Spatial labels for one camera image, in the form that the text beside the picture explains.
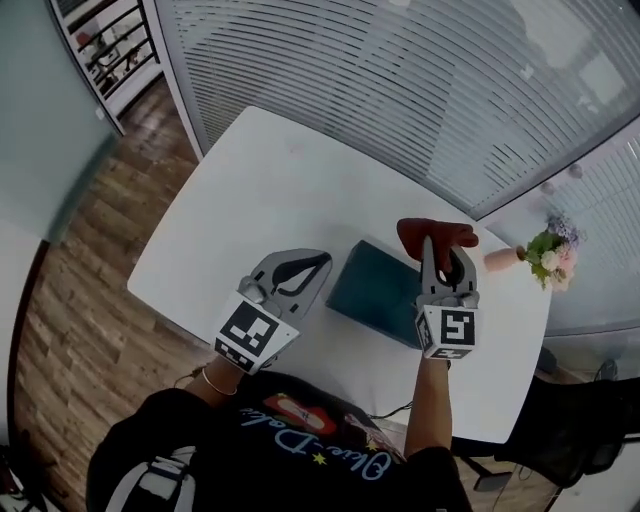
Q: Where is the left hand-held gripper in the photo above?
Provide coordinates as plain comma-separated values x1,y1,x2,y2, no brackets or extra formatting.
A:
213,248,334,375

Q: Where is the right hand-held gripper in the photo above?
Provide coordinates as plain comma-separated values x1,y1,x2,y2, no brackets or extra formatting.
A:
413,235,482,360

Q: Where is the reddish brown cloth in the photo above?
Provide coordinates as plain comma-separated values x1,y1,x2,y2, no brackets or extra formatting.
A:
396,217,480,275

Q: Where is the dark teal box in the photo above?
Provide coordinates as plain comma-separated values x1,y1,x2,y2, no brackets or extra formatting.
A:
324,239,432,350

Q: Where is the person's left forearm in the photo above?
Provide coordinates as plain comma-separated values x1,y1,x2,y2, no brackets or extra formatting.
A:
182,355,242,407

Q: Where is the person's right forearm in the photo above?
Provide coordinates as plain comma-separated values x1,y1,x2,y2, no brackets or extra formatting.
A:
402,356,455,459

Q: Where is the pink vase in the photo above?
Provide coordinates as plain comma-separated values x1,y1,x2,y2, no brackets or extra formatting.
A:
482,245,527,273

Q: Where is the person's black printed t-shirt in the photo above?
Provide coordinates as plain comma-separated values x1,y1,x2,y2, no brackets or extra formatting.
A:
87,369,475,512

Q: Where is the black office chair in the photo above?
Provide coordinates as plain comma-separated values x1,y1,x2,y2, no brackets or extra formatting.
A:
452,359,640,494

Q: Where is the frosted glass door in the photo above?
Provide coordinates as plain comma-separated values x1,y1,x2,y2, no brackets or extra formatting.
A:
0,0,122,246

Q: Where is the black metal railing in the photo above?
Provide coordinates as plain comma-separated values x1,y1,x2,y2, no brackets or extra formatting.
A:
49,0,162,101

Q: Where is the thin gold bracelet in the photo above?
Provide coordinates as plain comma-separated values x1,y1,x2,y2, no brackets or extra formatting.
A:
201,366,239,397

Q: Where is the white and grey harness strap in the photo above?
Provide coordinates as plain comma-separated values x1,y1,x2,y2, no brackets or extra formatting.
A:
103,443,197,512

